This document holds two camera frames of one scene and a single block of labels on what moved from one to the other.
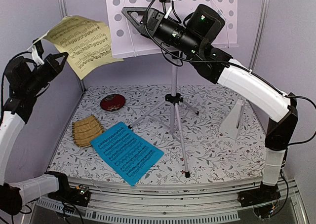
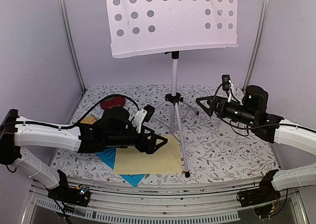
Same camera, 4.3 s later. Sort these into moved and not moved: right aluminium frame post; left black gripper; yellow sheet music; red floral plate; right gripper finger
Moved: right gripper finger; yellow sheet music; left black gripper
Not moved: right aluminium frame post; red floral plate
